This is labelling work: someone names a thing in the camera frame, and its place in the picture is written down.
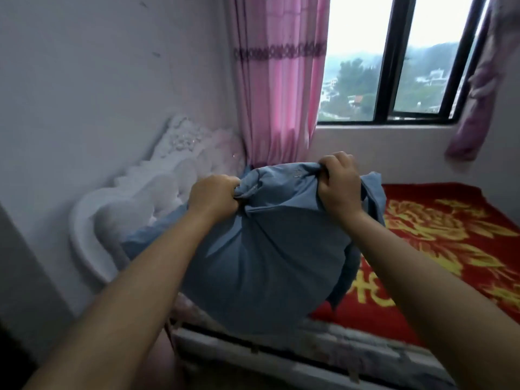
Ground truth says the person's left hand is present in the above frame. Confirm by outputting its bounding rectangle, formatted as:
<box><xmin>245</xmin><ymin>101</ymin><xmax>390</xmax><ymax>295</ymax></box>
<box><xmin>187</xmin><ymin>174</ymin><xmax>241</xmax><ymax>224</ymax></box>

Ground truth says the person's right hand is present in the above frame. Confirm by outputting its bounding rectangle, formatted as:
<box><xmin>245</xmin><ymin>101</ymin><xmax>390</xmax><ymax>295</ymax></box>
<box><xmin>316</xmin><ymin>152</ymin><xmax>363</xmax><ymax>224</ymax></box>

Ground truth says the blue pillow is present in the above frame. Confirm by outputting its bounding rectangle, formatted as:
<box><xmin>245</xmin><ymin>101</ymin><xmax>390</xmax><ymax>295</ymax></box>
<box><xmin>121</xmin><ymin>162</ymin><xmax>387</xmax><ymax>336</ymax></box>

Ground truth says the white tufted bed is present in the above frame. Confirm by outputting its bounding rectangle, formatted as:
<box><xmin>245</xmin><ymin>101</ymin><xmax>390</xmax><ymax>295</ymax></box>
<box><xmin>68</xmin><ymin>114</ymin><xmax>460</xmax><ymax>390</ymax></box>

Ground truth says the red gold floral blanket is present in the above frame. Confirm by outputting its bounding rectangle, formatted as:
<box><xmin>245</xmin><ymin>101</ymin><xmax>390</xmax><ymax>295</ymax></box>
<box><xmin>310</xmin><ymin>182</ymin><xmax>520</xmax><ymax>348</ymax></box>

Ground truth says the person's right forearm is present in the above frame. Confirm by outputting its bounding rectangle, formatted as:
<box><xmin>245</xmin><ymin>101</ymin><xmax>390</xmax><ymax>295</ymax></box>
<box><xmin>345</xmin><ymin>211</ymin><xmax>520</xmax><ymax>390</ymax></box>

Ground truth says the person's left forearm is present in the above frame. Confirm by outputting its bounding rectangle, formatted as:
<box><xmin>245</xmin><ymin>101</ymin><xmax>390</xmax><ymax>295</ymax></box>
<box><xmin>22</xmin><ymin>206</ymin><xmax>236</xmax><ymax>390</ymax></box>

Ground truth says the black framed window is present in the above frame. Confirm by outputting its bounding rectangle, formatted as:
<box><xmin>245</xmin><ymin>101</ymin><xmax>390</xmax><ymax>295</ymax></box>
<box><xmin>316</xmin><ymin>0</ymin><xmax>492</xmax><ymax>126</ymax></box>

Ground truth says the floral mattress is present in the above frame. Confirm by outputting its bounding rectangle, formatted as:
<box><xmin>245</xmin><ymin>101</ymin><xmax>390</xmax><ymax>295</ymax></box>
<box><xmin>174</xmin><ymin>296</ymin><xmax>447</xmax><ymax>378</ymax></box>

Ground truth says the purple pink curtain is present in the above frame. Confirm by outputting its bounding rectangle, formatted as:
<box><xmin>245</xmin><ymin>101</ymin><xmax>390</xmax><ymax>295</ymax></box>
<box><xmin>445</xmin><ymin>0</ymin><xmax>520</xmax><ymax>162</ymax></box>

